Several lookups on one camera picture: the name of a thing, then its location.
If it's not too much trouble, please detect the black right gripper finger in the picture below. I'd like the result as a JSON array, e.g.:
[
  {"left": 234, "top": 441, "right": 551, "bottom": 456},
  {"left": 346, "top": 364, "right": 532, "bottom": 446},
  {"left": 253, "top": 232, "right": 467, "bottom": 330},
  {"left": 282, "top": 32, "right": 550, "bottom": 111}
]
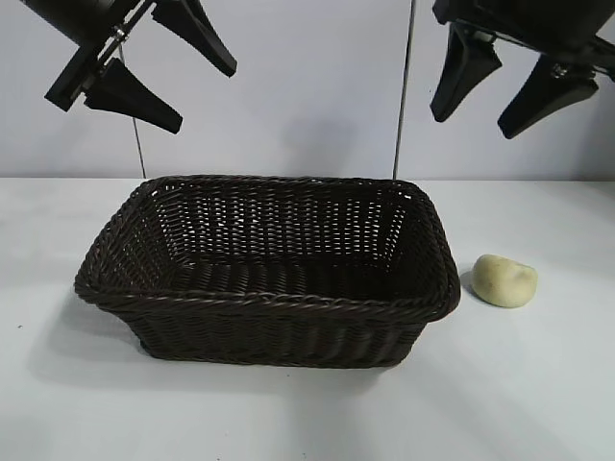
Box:
[
  {"left": 496, "top": 55, "right": 602, "bottom": 141},
  {"left": 430, "top": 21, "right": 504, "bottom": 124}
]

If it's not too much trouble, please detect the thin metal rod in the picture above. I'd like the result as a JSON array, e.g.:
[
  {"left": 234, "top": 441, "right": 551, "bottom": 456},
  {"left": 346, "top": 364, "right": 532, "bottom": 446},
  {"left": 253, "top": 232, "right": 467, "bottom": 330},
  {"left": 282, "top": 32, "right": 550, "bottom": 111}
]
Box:
[
  {"left": 392, "top": 0, "right": 417, "bottom": 182},
  {"left": 122, "top": 40, "right": 147, "bottom": 179}
]

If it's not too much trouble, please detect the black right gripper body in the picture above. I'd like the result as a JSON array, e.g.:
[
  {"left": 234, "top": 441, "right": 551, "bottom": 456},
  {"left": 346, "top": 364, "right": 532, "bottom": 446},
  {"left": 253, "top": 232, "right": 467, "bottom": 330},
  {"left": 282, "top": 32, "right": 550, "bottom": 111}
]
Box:
[{"left": 431, "top": 0, "right": 615, "bottom": 83}]

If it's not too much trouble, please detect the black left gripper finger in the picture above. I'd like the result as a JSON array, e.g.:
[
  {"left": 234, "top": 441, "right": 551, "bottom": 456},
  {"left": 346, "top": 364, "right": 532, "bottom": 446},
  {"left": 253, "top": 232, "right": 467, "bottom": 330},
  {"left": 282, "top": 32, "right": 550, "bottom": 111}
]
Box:
[
  {"left": 150, "top": 0, "right": 238, "bottom": 79},
  {"left": 83, "top": 58, "right": 185, "bottom": 137}
]

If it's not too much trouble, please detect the dark brown woven basket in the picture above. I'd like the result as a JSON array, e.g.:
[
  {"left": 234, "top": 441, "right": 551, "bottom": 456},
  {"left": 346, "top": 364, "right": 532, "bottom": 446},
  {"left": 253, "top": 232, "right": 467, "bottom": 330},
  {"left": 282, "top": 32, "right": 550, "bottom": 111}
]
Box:
[{"left": 73, "top": 173, "right": 462, "bottom": 369}]

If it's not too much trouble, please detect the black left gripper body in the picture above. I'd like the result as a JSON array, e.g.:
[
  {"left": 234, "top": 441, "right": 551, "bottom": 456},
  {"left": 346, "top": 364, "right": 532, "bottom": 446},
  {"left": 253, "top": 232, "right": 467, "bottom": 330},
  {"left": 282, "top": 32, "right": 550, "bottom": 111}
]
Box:
[{"left": 9, "top": 0, "right": 148, "bottom": 114}]

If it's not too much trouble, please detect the pale yellow potato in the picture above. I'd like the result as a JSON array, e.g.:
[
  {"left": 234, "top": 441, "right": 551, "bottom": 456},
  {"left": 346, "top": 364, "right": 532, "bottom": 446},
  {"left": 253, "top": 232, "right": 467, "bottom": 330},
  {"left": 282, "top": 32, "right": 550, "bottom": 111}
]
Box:
[{"left": 470, "top": 254, "right": 538, "bottom": 308}]

